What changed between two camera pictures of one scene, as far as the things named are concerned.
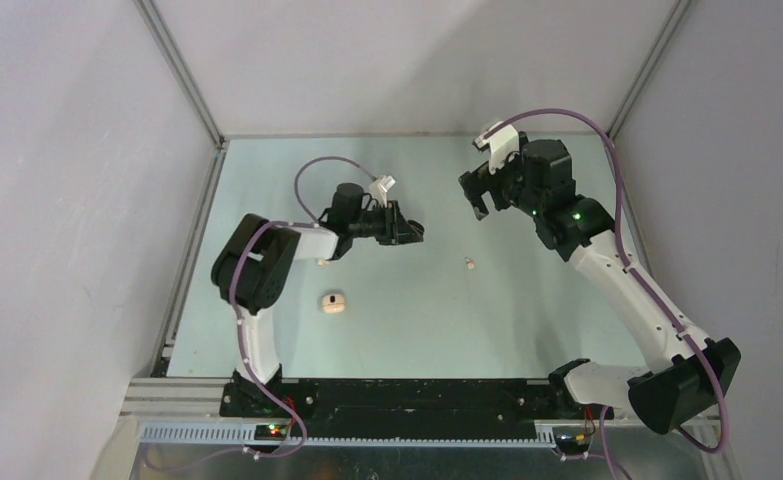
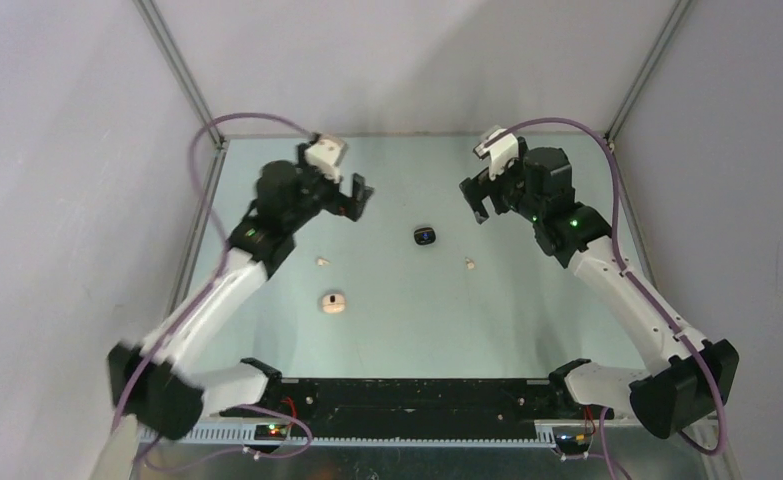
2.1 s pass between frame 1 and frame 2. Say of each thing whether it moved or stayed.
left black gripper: moved
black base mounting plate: stayed
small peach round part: stayed
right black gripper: stayed
